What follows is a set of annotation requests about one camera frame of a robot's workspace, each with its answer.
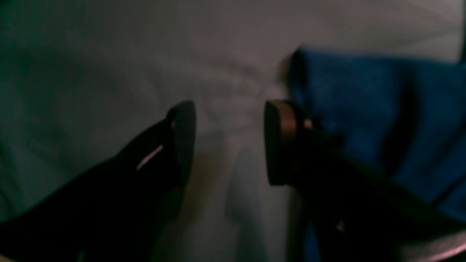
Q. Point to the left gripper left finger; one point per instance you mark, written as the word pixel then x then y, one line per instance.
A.
pixel 109 213

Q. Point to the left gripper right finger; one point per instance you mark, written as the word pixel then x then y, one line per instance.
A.
pixel 358 215

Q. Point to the dark blue t-shirt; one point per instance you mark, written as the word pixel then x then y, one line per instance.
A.
pixel 403 116

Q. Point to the light blue table cloth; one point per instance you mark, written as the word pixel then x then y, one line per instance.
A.
pixel 80 78

